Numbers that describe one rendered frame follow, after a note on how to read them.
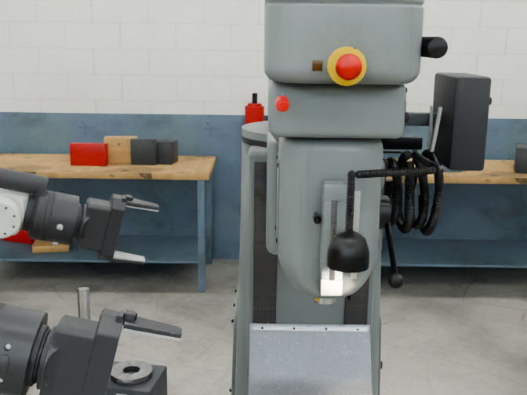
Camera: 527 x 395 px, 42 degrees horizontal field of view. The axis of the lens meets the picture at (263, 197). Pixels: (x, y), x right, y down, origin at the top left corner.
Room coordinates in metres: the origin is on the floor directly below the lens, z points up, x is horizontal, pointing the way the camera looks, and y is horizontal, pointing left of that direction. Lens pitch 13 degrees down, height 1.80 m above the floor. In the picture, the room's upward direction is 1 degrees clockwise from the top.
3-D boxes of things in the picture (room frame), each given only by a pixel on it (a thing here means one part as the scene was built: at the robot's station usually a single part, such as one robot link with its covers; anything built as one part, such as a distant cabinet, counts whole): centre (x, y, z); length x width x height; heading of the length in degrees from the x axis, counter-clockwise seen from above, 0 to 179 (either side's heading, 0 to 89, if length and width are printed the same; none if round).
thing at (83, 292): (1.37, 0.37, 1.23); 0.03 x 0.03 x 0.11
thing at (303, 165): (1.34, -0.13, 1.47); 0.21 x 0.19 x 0.32; 90
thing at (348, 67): (1.08, -0.13, 1.76); 0.04 x 0.03 x 0.04; 90
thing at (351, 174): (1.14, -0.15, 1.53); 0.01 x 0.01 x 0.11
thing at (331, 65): (1.11, -0.13, 1.76); 0.06 x 0.02 x 0.06; 90
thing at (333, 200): (1.23, -0.13, 1.45); 0.04 x 0.04 x 0.21; 0
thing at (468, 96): (1.64, -0.46, 1.62); 0.20 x 0.09 x 0.21; 0
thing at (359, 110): (1.38, -0.13, 1.68); 0.34 x 0.24 x 0.10; 0
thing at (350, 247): (1.14, -0.15, 1.45); 0.07 x 0.07 x 0.06
